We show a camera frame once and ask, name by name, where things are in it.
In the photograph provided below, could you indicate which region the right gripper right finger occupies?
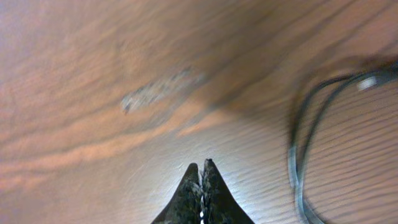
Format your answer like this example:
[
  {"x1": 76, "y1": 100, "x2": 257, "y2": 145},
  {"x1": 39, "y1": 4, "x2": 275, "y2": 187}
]
[{"x1": 201, "y1": 159, "x2": 254, "y2": 224}]

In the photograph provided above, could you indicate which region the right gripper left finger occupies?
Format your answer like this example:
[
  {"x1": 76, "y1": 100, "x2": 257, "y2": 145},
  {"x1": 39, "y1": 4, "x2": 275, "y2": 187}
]
[{"x1": 152, "y1": 163, "x2": 201, "y2": 224}]

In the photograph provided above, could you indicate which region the short black usb cable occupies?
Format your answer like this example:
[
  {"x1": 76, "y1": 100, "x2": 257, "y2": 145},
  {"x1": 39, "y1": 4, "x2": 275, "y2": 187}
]
[{"x1": 287, "y1": 63, "x2": 398, "y2": 224}]

